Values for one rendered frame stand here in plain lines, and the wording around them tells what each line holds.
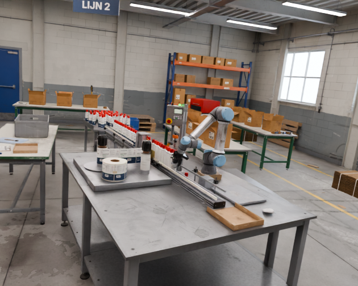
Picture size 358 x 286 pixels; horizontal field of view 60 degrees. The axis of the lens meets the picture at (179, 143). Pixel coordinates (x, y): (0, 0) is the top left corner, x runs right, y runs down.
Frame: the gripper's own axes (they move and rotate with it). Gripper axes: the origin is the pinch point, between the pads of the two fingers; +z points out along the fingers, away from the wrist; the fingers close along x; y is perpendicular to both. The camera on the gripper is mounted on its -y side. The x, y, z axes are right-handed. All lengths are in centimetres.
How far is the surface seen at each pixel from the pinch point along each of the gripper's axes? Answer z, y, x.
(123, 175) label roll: -4, 54, 8
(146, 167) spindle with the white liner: -0.7, 29.1, -1.4
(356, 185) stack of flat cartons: 86, -392, -3
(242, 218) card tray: -36, -4, 84
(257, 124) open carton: 153, -382, -249
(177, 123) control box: -24.0, -7.8, -34.0
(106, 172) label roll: -4, 66, 4
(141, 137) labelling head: 12, 13, -54
